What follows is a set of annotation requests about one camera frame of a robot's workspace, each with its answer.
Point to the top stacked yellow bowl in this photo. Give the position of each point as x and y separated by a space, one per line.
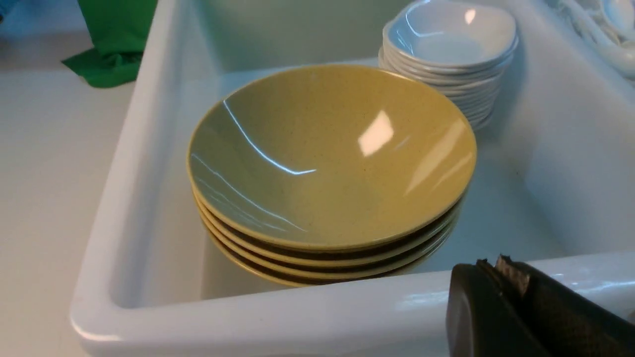
248 246

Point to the large white plastic tub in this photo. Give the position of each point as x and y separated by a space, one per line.
554 187

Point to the green cloth backdrop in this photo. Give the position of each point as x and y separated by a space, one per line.
118 30

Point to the stack of white sauce dishes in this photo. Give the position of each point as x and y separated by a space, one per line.
474 94

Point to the top white stacked sauce dish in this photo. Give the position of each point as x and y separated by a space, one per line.
445 33

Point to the pile of white spoons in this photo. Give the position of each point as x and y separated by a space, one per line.
606 26

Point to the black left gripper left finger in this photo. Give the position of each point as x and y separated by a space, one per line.
482 318

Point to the yellow noodle bowl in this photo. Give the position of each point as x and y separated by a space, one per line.
331 156

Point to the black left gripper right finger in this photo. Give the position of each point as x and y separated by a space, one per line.
565 323

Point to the stacked yellow bowl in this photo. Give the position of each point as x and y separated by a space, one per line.
402 266
329 272
248 246

